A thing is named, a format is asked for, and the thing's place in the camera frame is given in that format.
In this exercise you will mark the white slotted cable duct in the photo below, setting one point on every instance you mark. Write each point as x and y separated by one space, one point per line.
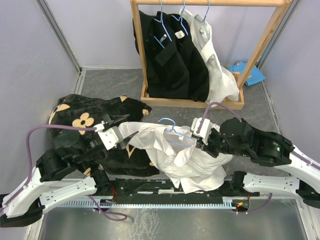
169 202

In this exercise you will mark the black hanging shirt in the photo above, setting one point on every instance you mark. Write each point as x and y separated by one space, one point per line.
167 75
199 80

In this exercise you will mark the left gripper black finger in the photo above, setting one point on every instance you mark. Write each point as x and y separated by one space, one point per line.
125 141
115 119

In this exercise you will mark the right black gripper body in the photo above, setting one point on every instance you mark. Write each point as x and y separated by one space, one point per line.
216 141

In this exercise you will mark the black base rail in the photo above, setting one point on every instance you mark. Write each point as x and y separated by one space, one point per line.
121 187

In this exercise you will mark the blue cloth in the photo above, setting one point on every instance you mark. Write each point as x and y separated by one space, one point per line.
254 77

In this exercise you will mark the blue wire hanger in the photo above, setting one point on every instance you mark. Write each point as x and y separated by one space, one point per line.
178 135

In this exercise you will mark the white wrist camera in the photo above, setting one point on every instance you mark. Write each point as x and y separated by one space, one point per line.
110 137
201 131

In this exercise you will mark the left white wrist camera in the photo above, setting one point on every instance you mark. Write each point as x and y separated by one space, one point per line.
110 137

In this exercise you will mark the white hanging shirt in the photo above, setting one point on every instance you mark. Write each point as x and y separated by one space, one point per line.
222 83

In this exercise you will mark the wooden clothes rack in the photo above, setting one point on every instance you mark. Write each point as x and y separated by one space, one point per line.
281 7

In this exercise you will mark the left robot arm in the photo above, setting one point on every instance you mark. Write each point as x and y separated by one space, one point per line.
64 172

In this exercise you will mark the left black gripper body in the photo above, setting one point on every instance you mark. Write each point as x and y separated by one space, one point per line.
95 145

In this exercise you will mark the aluminium corner post right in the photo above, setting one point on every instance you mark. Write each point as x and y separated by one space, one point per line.
277 33

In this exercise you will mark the white shirt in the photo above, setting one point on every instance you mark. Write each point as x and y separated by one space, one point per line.
222 83
187 167

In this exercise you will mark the aluminium corner post left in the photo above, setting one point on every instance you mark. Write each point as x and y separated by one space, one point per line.
44 6

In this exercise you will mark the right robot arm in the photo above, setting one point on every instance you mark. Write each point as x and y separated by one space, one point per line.
237 137

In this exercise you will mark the aluminium corner post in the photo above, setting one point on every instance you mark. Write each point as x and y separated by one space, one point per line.
277 33
44 6

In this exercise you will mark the black floral plush blanket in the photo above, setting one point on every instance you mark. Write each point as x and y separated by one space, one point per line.
84 112

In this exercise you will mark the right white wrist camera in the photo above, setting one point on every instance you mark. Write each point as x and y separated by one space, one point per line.
201 131

